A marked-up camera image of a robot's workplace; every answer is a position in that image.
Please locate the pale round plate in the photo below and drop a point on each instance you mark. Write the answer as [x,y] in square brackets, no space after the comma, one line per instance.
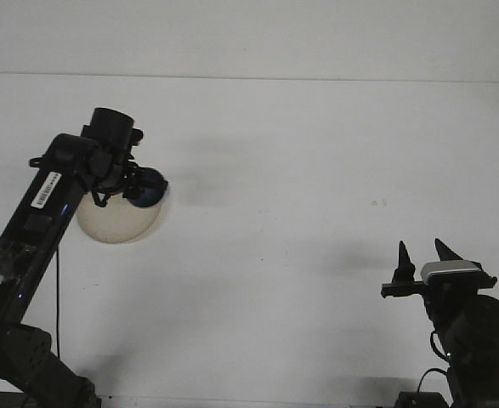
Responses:
[113,225]

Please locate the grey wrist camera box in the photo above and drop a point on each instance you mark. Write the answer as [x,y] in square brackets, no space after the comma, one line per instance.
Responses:
[451,271]

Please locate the pale blue cup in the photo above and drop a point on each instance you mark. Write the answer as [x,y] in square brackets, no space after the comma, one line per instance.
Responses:
[151,200]

